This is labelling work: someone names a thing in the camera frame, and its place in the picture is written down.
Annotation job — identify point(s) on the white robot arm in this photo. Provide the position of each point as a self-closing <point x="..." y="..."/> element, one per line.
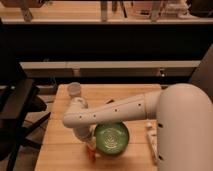
<point x="184" y="115"/>

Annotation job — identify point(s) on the green ceramic bowl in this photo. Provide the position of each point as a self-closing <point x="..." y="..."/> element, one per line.
<point x="111" y="139"/>

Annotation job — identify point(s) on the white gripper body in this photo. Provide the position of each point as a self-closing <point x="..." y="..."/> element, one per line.
<point x="84" y="133"/>

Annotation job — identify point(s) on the white paper cup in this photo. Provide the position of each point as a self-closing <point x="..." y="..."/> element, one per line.
<point x="74" y="89"/>

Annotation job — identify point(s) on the red pepper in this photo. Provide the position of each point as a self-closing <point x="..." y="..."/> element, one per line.
<point x="91" y="150"/>

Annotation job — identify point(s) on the black office chair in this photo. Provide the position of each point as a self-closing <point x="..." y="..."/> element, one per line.
<point x="18" y="98"/>

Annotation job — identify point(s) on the white remote control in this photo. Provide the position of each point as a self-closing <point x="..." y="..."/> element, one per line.
<point x="152" y="140"/>

